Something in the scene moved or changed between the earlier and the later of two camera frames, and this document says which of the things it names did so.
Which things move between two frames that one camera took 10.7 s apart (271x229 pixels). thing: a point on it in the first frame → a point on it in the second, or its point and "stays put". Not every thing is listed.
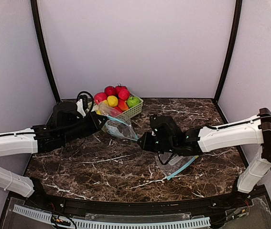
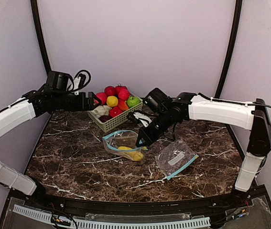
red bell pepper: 116,110 stays put
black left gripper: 92,121 → 85,101
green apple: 133,100 stays put
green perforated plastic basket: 130,112 stays put
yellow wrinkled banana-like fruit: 103,104 → 137,156
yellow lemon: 112,100 stays put
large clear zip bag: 117,124 → 123,143
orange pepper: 123,105 stays put
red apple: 100,97 stays put
